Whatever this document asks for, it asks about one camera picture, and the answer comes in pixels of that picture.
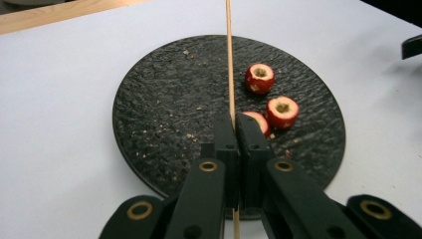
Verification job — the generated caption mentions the wooden table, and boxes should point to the wooden table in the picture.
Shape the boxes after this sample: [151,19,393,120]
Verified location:
[0,0,148,36]

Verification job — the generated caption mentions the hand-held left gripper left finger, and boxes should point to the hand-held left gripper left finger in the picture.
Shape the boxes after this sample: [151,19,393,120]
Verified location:
[199,111,241,211]

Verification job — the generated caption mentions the thin bamboo skewer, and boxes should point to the thin bamboo skewer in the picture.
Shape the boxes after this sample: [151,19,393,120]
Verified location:
[225,0,242,239]

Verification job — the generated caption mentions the round black textured plate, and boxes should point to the round black textured plate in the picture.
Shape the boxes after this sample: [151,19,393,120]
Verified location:
[111,34,347,221]

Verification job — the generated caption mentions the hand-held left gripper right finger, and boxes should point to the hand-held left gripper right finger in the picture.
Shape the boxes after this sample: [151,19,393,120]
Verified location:
[235,113,277,209]

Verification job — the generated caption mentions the red cored hawthorn fruit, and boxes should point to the red cored hawthorn fruit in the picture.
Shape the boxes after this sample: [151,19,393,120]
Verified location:
[264,95,301,130]
[244,63,277,97]
[242,111,273,139]

